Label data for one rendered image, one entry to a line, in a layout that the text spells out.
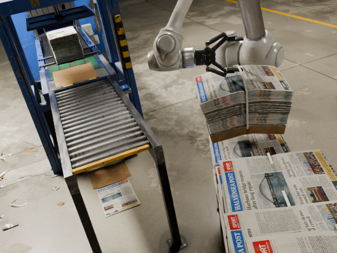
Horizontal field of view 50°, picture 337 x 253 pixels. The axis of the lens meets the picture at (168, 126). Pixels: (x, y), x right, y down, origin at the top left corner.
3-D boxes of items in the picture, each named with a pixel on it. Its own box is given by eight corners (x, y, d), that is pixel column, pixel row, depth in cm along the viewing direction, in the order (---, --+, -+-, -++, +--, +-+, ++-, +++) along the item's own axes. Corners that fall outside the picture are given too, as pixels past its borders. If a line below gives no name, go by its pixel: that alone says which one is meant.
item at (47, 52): (103, 61, 378) (101, 53, 374) (42, 78, 363) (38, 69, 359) (82, 33, 507) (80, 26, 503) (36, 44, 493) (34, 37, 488)
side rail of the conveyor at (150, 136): (166, 161, 205) (162, 144, 200) (157, 165, 204) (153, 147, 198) (115, 87, 318) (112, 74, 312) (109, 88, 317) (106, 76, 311)
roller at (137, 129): (139, 124, 225) (141, 131, 227) (65, 148, 214) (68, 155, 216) (141, 126, 221) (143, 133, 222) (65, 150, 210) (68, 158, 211)
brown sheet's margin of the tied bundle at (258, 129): (268, 105, 189) (269, 98, 187) (284, 134, 165) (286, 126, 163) (237, 104, 189) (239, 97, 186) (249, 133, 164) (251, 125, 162)
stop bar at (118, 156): (150, 149, 197) (150, 146, 196) (72, 175, 187) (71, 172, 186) (148, 146, 200) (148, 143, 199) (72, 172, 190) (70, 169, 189)
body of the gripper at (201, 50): (193, 45, 162) (214, 43, 161) (194, 63, 166) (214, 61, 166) (194, 50, 155) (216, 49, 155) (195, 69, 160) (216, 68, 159)
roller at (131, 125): (138, 121, 227) (137, 121, 231) (64, 144, 216) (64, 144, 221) (140, 128, 227) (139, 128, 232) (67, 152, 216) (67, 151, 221)
